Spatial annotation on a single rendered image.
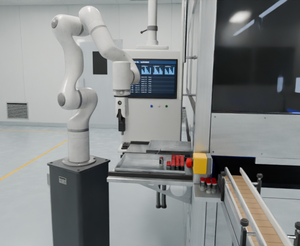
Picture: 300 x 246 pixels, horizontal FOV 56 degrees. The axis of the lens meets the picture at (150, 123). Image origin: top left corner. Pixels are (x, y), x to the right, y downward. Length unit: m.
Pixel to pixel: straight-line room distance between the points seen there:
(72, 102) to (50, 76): 5.98
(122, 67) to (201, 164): 0.56
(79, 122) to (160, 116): 0.87
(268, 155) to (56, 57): 6.56
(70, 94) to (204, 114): 0.71
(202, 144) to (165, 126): 1.06
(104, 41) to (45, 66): 6.18
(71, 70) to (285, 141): 1.09
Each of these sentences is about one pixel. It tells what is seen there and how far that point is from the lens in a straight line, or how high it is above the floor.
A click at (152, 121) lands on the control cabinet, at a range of 2.26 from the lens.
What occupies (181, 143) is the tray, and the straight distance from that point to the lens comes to 1.92.
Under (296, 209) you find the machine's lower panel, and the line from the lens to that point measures 1.44.
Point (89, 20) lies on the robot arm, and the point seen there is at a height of 1.62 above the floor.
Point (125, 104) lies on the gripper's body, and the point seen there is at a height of 1.22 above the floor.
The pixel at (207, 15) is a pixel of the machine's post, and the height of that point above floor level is 1.60.
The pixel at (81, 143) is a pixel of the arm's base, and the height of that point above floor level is 0.98.
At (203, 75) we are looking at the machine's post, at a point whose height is 1.36.
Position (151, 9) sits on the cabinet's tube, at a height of 1.86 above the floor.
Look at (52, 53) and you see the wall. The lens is 7.47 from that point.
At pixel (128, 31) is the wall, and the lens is 6.95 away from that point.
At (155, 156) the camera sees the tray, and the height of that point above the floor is 0.90.
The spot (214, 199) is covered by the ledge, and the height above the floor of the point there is 0.87.
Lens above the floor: 1.36
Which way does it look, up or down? 10 degrees down
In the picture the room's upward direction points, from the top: 1 degrees clockwise
